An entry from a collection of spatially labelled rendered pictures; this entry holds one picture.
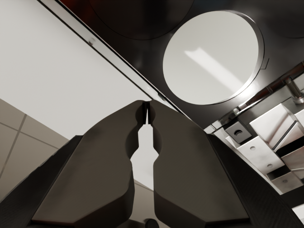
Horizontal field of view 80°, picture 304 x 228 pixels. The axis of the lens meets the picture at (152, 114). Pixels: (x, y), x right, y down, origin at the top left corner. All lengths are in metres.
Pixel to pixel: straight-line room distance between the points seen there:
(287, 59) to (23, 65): 0.35
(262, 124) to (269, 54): 0.11
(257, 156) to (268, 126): 0.05
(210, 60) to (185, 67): 0.03
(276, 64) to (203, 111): 0.09
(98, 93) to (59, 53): 0.08
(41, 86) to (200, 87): 0.25
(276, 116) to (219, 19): 0.17
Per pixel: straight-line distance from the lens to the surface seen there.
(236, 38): 0.21
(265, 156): 0.31
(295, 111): 0.28
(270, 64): 0.24
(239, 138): 0.28
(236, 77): 0.23
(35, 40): 0.33
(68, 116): 0.37
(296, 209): 0.33
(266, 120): 0.31
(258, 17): 0.22
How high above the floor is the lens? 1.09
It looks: 57 degrees down
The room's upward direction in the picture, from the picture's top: 179 degrees counter-clockwise
